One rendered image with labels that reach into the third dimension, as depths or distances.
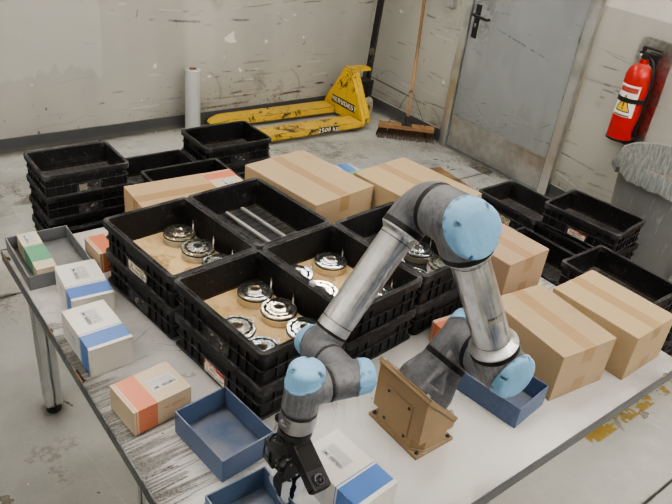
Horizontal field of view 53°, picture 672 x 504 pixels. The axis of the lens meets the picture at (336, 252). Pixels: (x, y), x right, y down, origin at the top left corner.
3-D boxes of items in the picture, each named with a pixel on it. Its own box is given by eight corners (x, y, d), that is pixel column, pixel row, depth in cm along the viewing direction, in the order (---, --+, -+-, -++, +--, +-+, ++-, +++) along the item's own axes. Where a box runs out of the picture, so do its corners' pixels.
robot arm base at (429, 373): (454, 414, 171) (478, 384, 171) (432, 400, 159) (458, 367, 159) (413, 379, 180) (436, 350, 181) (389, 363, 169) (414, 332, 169)
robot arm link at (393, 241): (405, 158, 147) (278, 342, 149) (436, 172, 139) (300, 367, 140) (436, 185, 154) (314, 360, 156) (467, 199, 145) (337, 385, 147)
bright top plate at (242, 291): (279, 295, 195) (279, 293, 195) (249, 305, 190) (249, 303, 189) (260, 278, 202) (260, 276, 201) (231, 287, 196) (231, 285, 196)
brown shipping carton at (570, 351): (600, 380, 203) (617, 337, 195) (548, 401, 192) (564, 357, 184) (528, 323, 224) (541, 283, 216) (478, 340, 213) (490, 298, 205)
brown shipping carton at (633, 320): (658, 356, 216) (676, 315, 208) (621, 380, 204) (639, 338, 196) (578, 308, 236) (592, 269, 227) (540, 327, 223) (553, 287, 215)
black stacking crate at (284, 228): (327, 253, 227) (331, 223, 221) (257, 280, 209) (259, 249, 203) (255, 206, 251) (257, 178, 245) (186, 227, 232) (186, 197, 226)
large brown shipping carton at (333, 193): (366, 231, 266) (373, 185, 256) (311, 254, 247) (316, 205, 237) (298, 192, 289) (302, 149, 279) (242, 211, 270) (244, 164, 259)
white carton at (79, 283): (115, 316, 204) (113, 291, 199) (74, 326, 198) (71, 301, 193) (96, 282, 218) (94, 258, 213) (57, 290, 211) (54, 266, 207)
